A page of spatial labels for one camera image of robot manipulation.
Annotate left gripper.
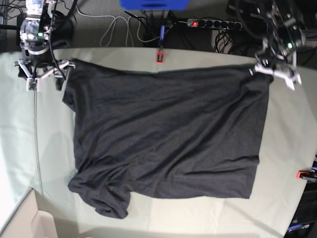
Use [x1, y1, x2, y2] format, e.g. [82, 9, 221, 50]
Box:
[249, 42, 301, 79]

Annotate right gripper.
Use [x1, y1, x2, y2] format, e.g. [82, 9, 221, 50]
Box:
[14, 47, 75, 91]

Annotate black t-shirt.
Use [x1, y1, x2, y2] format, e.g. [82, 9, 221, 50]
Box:
[63, 60, 273, 219]

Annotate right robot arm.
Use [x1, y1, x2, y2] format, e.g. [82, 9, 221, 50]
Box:
[14, 0, 77, 91]

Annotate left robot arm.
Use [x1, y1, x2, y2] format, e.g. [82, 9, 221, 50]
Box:
[251, 0, 306, 84]

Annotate black round bag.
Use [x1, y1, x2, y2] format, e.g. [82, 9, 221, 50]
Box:
[51, 15, 74, 50]

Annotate black power strip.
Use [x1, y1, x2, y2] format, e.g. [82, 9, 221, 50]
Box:
[187, 18, 243, 31]

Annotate middle red black clamp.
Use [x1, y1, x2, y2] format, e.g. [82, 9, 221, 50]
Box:
[156, 50, 164, 63]

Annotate red black clamp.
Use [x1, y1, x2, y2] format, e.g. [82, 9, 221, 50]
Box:
[156, 50, 164, 63]
[297, 171, 317, 182]

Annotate blue box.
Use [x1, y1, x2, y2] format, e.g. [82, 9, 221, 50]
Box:
[119, 0, 189, 10]

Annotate right red black clamp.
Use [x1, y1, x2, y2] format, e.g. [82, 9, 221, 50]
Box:
[297, 171, 317, 182]

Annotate cardboard box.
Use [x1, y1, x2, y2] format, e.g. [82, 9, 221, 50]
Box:
[0, 188, 58, 238]

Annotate black equipment box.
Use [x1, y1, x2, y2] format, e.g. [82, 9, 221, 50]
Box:
[284, 182, 317, 238]

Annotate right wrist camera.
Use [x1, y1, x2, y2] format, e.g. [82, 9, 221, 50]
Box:
[26, 78, 40, 92]

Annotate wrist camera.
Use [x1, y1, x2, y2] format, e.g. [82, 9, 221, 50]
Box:
[26, 78, 40, 92]
[284, 73, 302, 91]

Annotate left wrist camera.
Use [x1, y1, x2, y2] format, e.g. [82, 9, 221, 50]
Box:
[284, 73, 302, 91]

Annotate white cable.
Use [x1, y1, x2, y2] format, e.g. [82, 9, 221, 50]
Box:
[71, 0, 159, 48]

